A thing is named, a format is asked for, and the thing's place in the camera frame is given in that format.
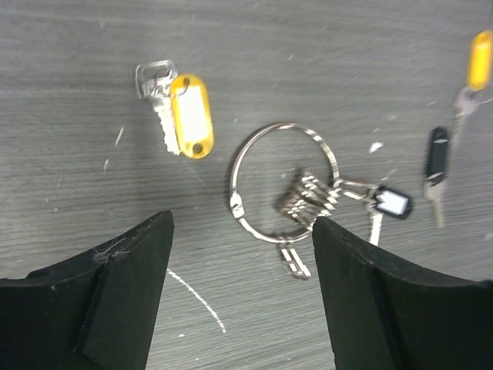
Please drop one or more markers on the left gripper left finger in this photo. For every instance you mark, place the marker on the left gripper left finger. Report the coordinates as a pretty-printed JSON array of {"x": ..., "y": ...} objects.
[{"x": 96, "y": 310}]

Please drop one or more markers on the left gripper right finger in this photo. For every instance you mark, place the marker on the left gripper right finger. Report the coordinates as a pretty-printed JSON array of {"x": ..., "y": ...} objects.
[{"x": 385, "y": 312}]

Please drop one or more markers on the black tag key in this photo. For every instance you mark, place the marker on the black tag key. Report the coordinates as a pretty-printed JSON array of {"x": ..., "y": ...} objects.
[
  {"x": 436, "y": 170},
  {"x": 382, "y": 201}
]

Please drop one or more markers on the metal keyring with keys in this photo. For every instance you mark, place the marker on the metal keyring with keys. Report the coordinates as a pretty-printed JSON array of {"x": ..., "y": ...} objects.
[{"x": 307, "y": 199}]

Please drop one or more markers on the yellow tag key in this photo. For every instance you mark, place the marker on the yellow tag key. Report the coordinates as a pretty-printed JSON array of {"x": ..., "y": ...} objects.
[
  {"x": 181, "y": 102},
  {"x": 477, "y": 76}
]

